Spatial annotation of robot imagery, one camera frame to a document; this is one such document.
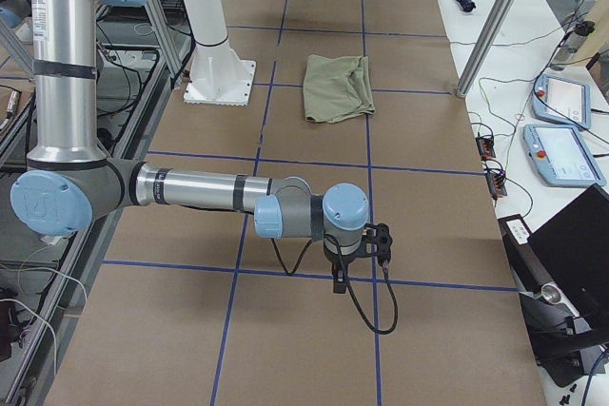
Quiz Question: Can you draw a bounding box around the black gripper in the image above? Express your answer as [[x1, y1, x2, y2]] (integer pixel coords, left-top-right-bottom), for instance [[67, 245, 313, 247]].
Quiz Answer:
[[324, 246, 362, 294]]

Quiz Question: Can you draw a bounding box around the olive green long-sleeve shirt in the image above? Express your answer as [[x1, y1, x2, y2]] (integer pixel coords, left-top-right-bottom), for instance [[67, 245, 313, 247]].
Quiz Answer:
[[303, 54, 376, 124]]

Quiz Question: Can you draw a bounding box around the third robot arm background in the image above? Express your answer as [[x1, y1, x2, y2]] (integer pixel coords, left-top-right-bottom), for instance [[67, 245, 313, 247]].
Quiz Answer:
[[1, 0, 31, 29]]

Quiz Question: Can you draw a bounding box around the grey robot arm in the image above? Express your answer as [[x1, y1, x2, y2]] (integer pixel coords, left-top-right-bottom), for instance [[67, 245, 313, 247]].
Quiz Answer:
[[10, 0, 368, 293]]

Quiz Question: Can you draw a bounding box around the orange connector board lower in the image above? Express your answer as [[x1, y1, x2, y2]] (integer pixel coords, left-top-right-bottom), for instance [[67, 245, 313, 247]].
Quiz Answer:
[[485, 168, 507, 201]]

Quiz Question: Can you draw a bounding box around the orange connector board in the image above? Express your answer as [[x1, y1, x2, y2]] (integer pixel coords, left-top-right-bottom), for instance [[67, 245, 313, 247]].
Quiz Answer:
[[485, 168, 507, 201], [475, 135, 496, 160]]

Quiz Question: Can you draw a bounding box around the orange connector board upper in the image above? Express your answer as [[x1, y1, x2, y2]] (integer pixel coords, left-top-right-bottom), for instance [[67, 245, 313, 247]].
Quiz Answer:
[[475, 135, 496, 160]]

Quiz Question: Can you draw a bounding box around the black monitor laptop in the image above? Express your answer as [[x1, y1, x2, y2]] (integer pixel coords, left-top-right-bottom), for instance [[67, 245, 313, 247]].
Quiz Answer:
[[499, 184, 608, 329]]

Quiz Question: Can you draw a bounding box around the lower teach pendant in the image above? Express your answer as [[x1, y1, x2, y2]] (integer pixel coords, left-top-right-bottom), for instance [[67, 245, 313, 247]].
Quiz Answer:
[[522, 125, 607, 188]]

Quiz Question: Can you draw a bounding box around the teach pendant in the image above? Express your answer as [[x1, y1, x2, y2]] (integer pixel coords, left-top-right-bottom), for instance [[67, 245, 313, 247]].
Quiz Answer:
[[522, 125, 607, 188], [531, 74, 592, 130]]

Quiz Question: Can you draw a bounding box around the upper teach pendant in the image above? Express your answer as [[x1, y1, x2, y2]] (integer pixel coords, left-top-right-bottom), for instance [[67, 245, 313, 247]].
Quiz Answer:
[[531, 74, 592, 130]]

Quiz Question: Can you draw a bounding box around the clear water bottle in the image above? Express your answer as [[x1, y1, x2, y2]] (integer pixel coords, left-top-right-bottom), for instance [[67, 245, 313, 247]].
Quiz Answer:
[[549, 20, 596, 71]]

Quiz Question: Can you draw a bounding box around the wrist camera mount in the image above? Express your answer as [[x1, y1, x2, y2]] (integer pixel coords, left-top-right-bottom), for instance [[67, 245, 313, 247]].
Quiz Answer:
[[362, 223, 393, 268]]

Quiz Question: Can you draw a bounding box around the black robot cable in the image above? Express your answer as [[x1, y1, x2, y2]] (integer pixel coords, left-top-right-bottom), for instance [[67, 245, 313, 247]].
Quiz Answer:
[[270, 237, 399, 335]]

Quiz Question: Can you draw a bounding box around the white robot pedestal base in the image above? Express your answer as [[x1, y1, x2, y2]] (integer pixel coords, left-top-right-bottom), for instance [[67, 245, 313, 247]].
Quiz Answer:
[[184, 0, 256, 106]]

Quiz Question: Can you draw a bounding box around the black camera stand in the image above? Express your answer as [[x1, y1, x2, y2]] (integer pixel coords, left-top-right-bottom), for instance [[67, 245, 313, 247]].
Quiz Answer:
[[519, 292, 608, 387]]

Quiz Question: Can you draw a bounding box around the aluminium frame rail structure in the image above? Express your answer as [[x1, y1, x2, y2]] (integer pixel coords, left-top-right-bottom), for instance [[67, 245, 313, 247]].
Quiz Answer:
[[1, 0, 180, 404]]

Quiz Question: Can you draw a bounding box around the aluminium frame post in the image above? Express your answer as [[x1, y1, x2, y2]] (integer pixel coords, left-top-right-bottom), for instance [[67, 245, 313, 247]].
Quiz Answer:
[[456, 0, 515, 98]]

